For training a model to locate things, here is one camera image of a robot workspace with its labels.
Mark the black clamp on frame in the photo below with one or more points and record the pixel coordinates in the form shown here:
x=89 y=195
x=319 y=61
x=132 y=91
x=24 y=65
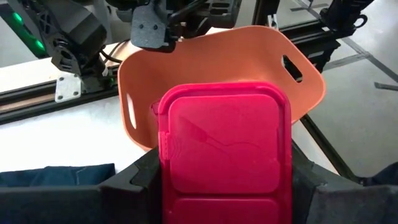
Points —
x=342 y=15

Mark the red spice tin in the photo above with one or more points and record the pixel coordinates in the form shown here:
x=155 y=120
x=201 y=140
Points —
x=224 y=149

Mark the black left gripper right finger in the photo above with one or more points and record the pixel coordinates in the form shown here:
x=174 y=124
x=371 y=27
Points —
x=335 y=205

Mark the navy blue cloth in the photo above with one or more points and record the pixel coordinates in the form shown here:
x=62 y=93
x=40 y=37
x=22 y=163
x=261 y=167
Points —
x=56 y=175

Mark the orange plastic bin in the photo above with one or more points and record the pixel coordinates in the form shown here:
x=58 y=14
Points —
x=217 y=62

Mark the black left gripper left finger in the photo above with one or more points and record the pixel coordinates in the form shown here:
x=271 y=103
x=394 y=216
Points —
x=124 y=199

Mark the silver metal bracket plate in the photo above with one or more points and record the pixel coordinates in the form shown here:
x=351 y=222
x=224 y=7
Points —
x=66 y=88

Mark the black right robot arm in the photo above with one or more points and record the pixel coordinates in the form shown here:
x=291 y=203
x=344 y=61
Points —
x=77 y=34

